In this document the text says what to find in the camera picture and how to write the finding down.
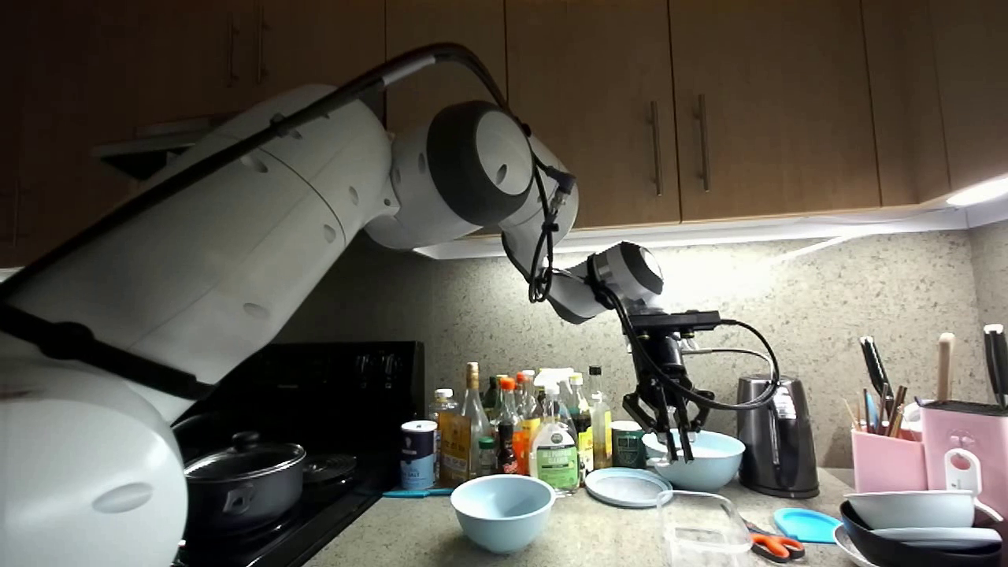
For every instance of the light blue front bowl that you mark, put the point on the light blue front bowl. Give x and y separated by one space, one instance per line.
501 514

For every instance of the orange handled scissors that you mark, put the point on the orange handled scissors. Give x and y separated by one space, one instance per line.
773 546

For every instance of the pink utensil holder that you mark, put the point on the pink utensil holder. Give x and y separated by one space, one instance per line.
885 464

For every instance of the white salt canister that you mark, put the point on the white salt canister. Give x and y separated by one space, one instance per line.
417 455

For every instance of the red capped sauce bottle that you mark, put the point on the red capped sauce bottle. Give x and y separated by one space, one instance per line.
511 437

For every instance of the light blue bowl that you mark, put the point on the light blue bowl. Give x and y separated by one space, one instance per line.
713 464
501 514

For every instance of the yellow oil bottle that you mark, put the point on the yellow oil bottle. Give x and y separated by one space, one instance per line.
451 437

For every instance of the green spray bottle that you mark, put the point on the green spray bottle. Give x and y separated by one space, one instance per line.
555 448

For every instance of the blue round lid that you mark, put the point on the blue round lid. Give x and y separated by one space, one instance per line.
807 525

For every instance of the black stove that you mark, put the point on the black stove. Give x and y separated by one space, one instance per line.
344 404

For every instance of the black electric kettle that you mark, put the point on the black electric kettle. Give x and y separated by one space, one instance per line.
775 431

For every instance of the clear plastic lunchbox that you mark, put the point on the clear plastic lunchbox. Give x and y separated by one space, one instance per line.
704 529

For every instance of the light blue back bowl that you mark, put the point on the light blue back bowl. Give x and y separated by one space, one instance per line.
713 464

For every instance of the silver spoon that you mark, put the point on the silver spoon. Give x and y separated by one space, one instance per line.
677 443

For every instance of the pink knife block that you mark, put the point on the pink knife block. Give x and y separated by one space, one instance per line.
968 448

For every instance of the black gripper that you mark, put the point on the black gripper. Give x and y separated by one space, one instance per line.
660 394

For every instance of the white round lid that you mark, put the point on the white round lid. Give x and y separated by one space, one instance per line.
634 490

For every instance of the range hood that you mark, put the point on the range hood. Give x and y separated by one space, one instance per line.
153 150

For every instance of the black cooking pot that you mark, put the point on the black cooking pot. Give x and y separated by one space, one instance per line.
244 487

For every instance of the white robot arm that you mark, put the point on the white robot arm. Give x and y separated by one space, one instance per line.
122 330

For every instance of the green lidded jar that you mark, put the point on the green lidded jar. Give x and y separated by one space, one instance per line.
627 445

